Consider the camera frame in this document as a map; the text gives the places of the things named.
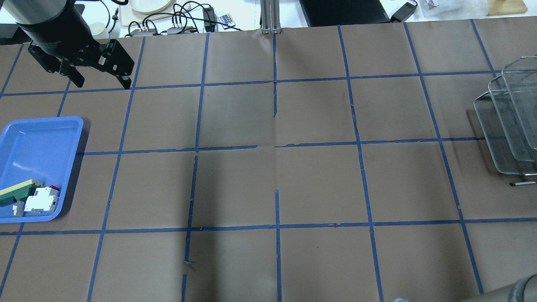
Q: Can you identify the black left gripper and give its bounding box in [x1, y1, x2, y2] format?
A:
[17, 4, 134, 90]

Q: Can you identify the white paper cup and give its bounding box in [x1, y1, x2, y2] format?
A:
[89, 22, 109, 39]

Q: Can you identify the black power adapter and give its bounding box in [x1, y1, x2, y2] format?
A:
[390, 0, 418, 23]

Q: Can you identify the black laptop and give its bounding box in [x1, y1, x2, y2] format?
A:
[299, 0, 391, 27]

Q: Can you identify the white circuit breaker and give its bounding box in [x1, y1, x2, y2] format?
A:
[24, 187, 60, 213]

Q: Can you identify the aluminium frame post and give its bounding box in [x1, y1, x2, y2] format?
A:
[260, 0, 282, 35]

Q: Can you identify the green yellow terminal block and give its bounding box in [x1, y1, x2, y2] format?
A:
[0, 180, 43, 207]

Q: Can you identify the wire mesh shelf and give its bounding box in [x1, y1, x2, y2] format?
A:
[474, 55, 537, 187]

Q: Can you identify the clear plastic bag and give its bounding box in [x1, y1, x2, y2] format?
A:
[418, 0, 489, 20]

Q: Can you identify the colourful remote control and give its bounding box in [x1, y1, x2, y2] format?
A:
[217, 13, 236, 27]

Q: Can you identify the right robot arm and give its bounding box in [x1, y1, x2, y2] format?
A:
[459, 274, 537, 302]

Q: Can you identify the blue plastic tray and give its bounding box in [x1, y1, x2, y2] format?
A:
[0, 116, 84, 224]

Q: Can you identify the wooden cutting board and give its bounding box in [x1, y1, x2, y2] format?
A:
[486, 0, 528, 17]

